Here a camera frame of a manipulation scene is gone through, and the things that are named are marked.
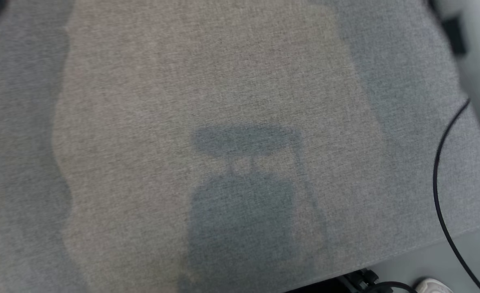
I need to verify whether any white rounded floor object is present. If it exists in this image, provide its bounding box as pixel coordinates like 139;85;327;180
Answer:
414;278;455;293

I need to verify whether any black base hardware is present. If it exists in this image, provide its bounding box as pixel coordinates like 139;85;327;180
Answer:
333;268;417;293

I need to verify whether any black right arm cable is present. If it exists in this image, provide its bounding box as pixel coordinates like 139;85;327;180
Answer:
432;99;480;293

